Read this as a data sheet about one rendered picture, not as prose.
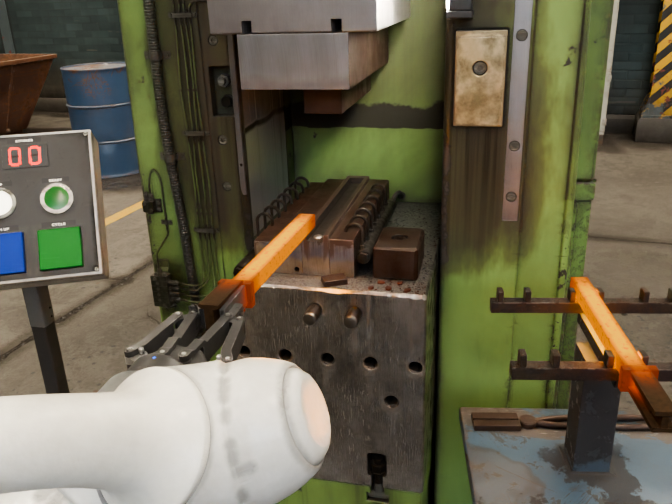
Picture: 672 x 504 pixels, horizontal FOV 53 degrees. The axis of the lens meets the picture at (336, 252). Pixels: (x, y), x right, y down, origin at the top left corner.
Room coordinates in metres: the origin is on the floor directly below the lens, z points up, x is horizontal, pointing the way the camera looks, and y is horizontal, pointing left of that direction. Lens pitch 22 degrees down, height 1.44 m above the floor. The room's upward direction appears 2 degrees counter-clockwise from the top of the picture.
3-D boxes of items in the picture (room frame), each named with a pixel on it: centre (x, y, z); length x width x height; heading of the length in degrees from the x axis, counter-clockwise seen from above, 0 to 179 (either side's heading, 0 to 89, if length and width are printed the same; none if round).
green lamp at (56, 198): (1.20, 0.51, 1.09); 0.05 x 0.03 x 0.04; 76
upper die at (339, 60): (1.41, 0.01, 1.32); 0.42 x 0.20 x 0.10; 166
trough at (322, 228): (1.40, -0.01, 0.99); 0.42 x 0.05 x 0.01; 166
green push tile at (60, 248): (1.15, 0.51, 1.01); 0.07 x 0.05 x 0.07; 101
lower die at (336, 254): (1.41, 0.01, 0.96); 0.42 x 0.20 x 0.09; 166
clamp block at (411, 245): (1.22, -0.12, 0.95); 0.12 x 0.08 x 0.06; 166
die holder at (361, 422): (1.40, -0.04, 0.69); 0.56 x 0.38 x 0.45; 166
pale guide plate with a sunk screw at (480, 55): (1.25, -0.27, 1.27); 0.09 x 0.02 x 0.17; 76
